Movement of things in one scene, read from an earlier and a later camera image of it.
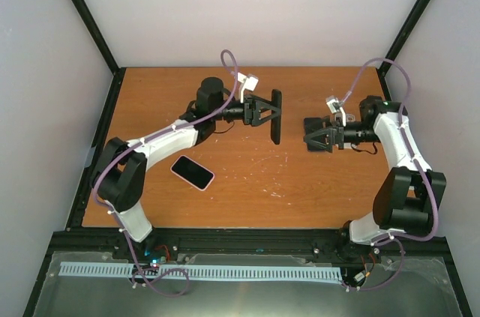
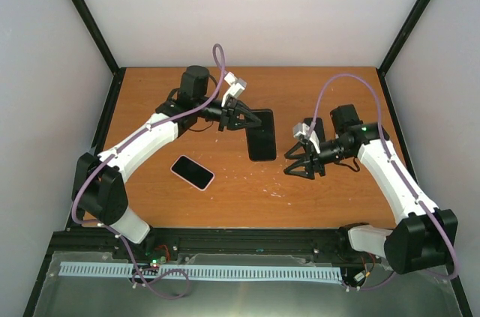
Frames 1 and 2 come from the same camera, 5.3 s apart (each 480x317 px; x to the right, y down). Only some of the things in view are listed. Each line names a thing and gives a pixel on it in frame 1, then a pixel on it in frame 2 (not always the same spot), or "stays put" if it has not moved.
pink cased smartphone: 192,172 stays put
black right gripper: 334,135 → 310,154
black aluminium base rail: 422,255 stays put
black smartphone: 276,121 → 262,139
